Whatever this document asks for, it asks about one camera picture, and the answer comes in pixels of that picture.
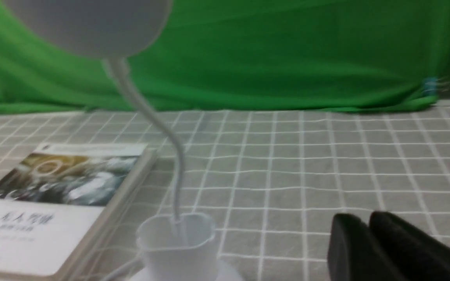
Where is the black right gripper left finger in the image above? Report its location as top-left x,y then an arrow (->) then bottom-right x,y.
327,213 -> 405,281

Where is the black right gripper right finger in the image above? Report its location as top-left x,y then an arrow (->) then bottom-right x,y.
368,211 -> 450,281

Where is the white desk lamp with socket base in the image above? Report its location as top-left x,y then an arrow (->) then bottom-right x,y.
2,0 -> 243,281

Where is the grey checked tablecloth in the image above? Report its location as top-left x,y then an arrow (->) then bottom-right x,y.
0,101 -> 450,281

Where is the blue binder clip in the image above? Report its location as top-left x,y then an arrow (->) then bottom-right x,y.
423,77 -> 450,96

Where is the green backdrop cloth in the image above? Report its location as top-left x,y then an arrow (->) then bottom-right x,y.
0,0 -> 450,114

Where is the self-driving textbook top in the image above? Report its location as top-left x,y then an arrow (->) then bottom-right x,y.
0,143 -> 156,281

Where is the white power cable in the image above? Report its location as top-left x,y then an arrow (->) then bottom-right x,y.
100,258 -> 143,281

